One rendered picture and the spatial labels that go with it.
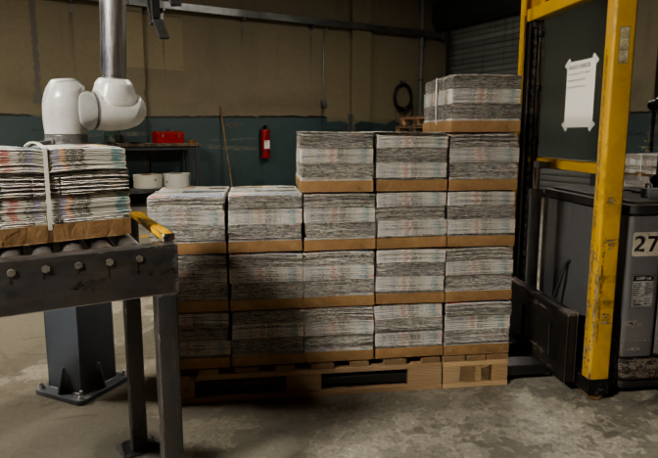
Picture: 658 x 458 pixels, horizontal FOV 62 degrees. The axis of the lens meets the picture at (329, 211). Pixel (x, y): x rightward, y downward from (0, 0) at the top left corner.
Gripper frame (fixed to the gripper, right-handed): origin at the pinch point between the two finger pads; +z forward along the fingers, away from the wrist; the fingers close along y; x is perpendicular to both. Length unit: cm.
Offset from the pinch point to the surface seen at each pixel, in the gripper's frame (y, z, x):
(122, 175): -7, 44, -25
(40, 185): -8, 44, -43
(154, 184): -579, -226, 202
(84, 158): -5, 40, -33
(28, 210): -11, 48, -47
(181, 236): -70, 41, 10
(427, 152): -17, 47, 95
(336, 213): -44, 55, 62
